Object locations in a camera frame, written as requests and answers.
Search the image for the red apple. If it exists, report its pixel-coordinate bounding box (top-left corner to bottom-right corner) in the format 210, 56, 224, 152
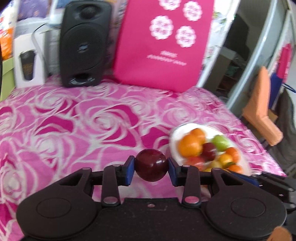
185, 156, 205, 171

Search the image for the small tangerine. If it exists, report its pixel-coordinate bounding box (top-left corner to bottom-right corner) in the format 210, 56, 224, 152
225, 147, 240, 163

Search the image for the large orange fruit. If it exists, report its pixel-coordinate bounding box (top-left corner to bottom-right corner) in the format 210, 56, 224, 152
178, 134, 202, 158

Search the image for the dark red plum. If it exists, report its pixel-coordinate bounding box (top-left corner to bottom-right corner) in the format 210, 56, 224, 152
134, 149, 169, 182
202, 142, 217, 161

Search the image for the yellow orange fruit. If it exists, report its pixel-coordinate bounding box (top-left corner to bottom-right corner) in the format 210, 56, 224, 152
218, 153, 234, 169

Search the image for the orange fruit back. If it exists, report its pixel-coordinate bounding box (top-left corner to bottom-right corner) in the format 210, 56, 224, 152
190, 128, 206, 145

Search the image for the orange with green leaf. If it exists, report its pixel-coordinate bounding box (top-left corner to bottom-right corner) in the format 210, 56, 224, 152
227, 164, 244, 174

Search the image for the right hand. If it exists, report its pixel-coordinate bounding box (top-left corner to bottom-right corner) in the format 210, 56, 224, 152
267, 226, 292, 241

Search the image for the green apple on plate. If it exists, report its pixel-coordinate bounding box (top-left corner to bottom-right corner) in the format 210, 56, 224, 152
211, 135, 230, 152

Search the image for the white round plate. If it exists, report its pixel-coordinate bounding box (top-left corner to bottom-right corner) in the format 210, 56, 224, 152
169, 123, 251, 176

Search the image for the orange covered chair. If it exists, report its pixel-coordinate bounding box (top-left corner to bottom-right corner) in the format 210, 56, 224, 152
242, 66, 283, 147

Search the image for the pink floral tablecloth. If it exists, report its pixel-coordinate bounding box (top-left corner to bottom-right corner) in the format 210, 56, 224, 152
1, 77, 283, 240

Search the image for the pink tote bag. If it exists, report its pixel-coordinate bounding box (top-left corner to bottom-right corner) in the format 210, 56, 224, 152
113, 0, 214, 92

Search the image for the light green box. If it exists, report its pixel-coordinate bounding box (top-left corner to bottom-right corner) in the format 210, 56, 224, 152
1, 57, 15, 101

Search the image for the white cup box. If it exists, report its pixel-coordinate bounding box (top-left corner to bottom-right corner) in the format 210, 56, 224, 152
13, 33, 47, 88

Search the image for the black speaker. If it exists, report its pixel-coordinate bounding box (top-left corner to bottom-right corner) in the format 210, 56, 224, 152
59, 1, 112, 87

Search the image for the orange white snack bag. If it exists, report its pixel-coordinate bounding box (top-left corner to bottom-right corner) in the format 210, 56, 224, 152
1, 1, 17, 60

